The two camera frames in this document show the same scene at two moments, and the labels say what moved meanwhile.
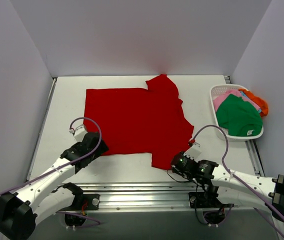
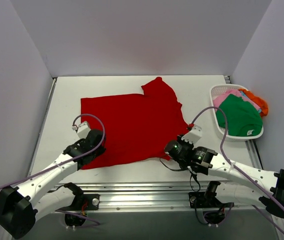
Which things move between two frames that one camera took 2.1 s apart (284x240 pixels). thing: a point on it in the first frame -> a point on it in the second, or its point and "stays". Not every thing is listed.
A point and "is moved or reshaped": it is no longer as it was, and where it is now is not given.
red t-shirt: [149, 120] is moved or reshaped
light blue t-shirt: [259, 110] stays
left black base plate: [92, 201] stays
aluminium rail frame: [131, 196] stays
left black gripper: [97, 144] stays
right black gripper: [176, 163] -> [180, 139]
